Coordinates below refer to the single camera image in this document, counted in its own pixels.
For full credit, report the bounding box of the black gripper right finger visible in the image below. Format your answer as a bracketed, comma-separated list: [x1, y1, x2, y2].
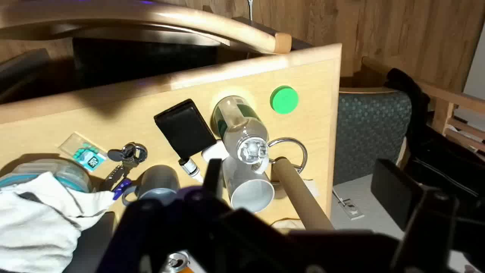
[390, 189, 457, 273]

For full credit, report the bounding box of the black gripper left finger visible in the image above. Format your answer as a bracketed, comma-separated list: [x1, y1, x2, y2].
[201, 159, 222, 199]

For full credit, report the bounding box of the white towel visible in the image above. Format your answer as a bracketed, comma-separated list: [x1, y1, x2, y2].
[0, 171, 113, 273]

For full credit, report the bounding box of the gray cup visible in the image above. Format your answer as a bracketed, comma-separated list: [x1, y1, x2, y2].
[136, 165, 180, 205]

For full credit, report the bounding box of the white mug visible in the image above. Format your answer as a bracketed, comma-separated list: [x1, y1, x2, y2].
[222, 158, 274, 212]

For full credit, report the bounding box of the clear plastic bottle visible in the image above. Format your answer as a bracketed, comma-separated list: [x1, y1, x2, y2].
[210, 95, 268, 174]

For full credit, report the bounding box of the cardboard tube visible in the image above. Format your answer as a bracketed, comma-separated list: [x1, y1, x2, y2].
[271, 156, 333, 230]

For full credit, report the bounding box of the key bunch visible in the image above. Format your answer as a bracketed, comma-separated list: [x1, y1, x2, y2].
[104, 142, 146, 199]

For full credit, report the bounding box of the teal upholstered chair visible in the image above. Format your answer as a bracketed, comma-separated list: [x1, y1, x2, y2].
[333, 91, 412, 185]

